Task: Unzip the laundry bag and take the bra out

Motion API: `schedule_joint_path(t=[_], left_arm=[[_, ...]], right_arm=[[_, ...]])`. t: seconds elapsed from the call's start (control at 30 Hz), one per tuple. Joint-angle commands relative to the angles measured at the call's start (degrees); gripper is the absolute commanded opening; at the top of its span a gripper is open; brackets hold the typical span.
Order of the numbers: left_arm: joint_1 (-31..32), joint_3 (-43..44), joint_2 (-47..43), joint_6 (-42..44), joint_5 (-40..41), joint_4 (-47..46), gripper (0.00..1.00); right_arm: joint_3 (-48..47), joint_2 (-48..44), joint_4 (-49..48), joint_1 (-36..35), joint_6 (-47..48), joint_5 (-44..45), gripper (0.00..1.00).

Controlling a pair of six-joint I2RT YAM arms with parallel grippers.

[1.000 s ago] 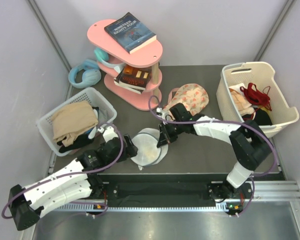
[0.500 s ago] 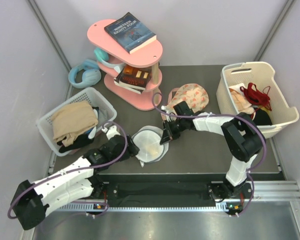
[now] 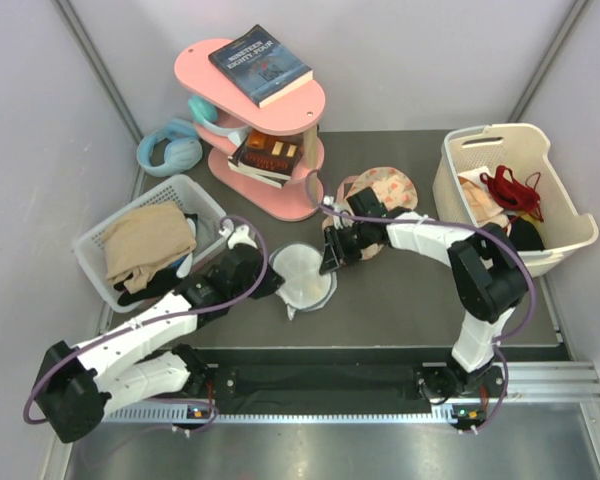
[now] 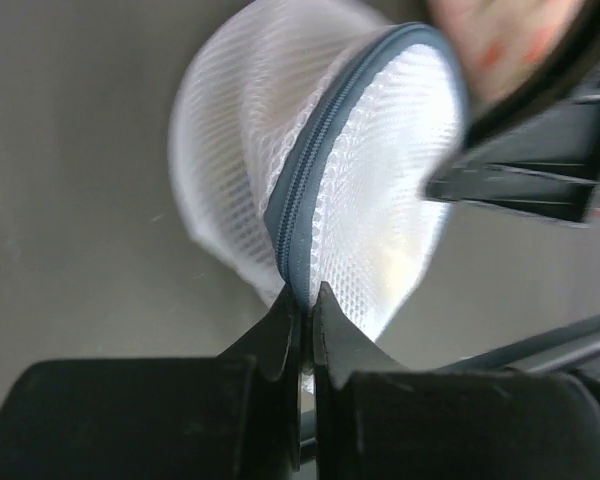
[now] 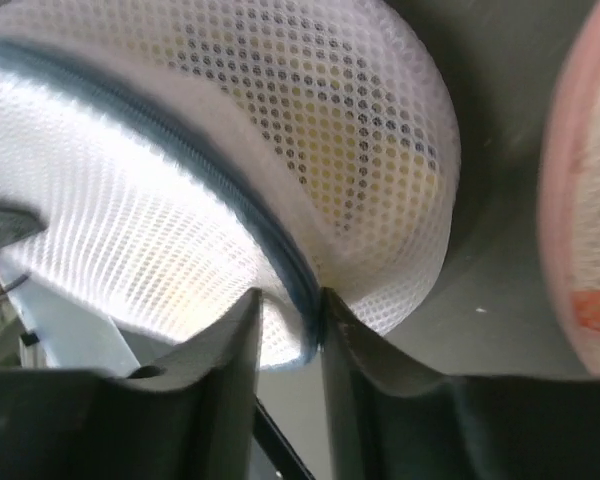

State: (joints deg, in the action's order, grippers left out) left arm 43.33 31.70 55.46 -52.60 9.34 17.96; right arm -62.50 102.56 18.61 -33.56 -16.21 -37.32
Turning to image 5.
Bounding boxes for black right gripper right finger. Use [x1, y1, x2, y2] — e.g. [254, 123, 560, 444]
[321, 289, 600, 479]

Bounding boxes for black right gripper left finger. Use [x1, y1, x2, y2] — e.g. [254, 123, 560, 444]
[0, 289, 262, 479]

